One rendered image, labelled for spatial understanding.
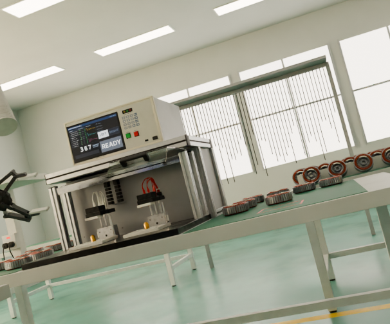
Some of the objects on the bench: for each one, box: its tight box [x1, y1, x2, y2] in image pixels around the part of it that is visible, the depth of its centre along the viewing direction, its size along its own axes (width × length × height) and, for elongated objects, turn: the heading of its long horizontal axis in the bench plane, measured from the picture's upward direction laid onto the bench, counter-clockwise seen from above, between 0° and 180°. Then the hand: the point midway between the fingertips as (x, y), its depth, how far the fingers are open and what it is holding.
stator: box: [4, 255, 33, 271], centre depth 204 cm, size 11×11×4 cm
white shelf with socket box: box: [0, 173, 49, 260], centre depth 276 cm, size 35×37×46 cm
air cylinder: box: [97, 224, 120, 239], centre depth 213 cm, size 5×8×6 cm
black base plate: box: [21, 214, 211, 271], centre depth 197 cm, size 47×64×2 cm
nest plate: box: [69, 235, 118, 251], centre depth 199 cm, size 15×15×1 cm
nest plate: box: [123, 222, 171, 239], centre depth 192 cm, size 15×15×1 cm
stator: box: [0, 259, 14, 273], centre depth 218 cm, size 11×11×4 cm
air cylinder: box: [147, 212, 170, 227], centre depth 206 cm, size 5×8×6 cm
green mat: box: [183, 179, 368, 234], centre depth 201 cm, size 94×61×1 cm, turn 89°
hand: (39, 192), depth 174 cm, fingers open, 13 cm apart
